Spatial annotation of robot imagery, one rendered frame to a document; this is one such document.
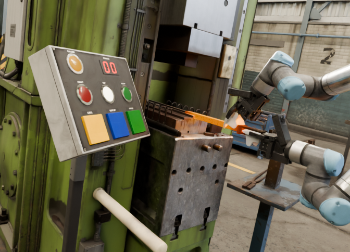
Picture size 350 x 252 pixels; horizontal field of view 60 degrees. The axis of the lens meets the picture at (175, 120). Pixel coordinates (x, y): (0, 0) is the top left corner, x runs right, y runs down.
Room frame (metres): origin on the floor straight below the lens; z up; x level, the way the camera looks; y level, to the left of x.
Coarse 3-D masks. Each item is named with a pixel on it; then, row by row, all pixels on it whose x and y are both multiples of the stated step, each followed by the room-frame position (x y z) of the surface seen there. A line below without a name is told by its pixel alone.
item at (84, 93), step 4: (80, 88) 0.78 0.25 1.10; (84, 88) 0.80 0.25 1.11; (80, 92) 0.78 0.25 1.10; (84, 92) 0.79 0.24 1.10; (88, 92) 0.80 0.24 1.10; (80, 96) 0.77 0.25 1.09; (84, 96) 0.78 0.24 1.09; (88, 96) 0.80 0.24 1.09; (84, 100) 0.78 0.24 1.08; (88, 100) 0.79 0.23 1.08
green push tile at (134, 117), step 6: (126, 114) 0.93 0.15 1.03; (132, 114) 0.95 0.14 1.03; (138, 114) 0.98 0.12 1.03; (132, 120) 0.93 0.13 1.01; (138, 120) 0.96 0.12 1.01; (132, 126) 0.92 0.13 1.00; (138, 126) 0.95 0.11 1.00; (144, 126) 0.98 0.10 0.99; (132, 132) 0.92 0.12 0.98; (138, 132) 0.93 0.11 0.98
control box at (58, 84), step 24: (48, 48) 0.75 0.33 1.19; (48, 72) 0.75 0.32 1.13; (72, 72) 0.79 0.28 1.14; (96, 72) 0.88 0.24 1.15; (120, 72) 0.99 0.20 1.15; (48, 96) 0.75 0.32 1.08; (72, 96) 0.75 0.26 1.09; (96, 96) 0.83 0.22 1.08; (120, 96) 0.94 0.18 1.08; (48, 120) 0.74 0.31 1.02; (72, 120) 0.72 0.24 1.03; (144, 120) 1.01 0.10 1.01; (72, 144) 0.71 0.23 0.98; (96, 144) 0.75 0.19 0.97; (120, 144) 0.89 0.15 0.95
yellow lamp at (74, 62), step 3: (69, 57) 0.80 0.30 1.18; (72, 57) 0.81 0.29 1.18; (75, 57) 0.82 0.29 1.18; (69, 60) 0.79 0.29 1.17; (72, 60) 0.80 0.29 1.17; (75, 60) 0.81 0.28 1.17; (78, 60) 0.82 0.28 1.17; (69, 63) 0.79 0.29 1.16; (72, 63) 0.80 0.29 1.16; (75, 63) 0.80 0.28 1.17; (78, 63) 0.82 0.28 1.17; (72, 66) 0.79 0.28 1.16; (75, 66) 0.80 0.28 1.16; (78, 66) 0.81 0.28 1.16; (81, 66) 0.82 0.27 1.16; (75, 69) 0.80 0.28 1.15; (78, 69) 0.81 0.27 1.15
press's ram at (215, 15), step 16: (176, 0) 1.30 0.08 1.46; (192, 0) 1.27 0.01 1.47; (208, 0) 1.33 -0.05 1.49; (224, 0) 1.40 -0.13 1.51; (176, 16) 1.29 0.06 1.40; (192, 16) 1.28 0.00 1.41; (208, 16) 1.34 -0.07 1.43; (224, 16) 1.41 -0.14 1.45; (208, 32) 1.36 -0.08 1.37; (224, 32) 1.42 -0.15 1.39
